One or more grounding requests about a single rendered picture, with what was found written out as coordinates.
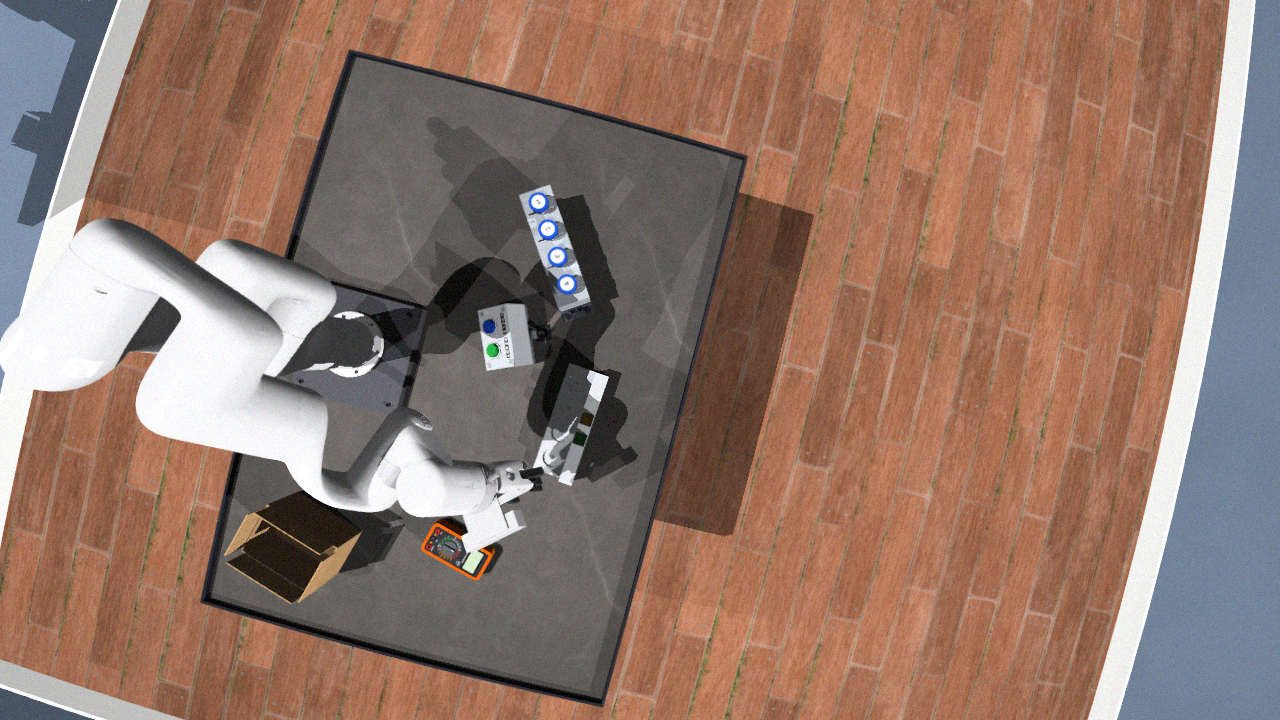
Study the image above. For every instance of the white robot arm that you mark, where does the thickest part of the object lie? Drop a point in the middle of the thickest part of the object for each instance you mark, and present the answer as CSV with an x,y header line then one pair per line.
x,y
204,385

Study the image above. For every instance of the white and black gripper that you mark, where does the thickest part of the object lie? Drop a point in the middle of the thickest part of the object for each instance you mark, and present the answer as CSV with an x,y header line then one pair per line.
x,y
514,482

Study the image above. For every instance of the orange digital multimeter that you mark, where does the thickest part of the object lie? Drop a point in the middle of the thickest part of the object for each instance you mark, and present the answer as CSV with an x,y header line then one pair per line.
x,y
444,543

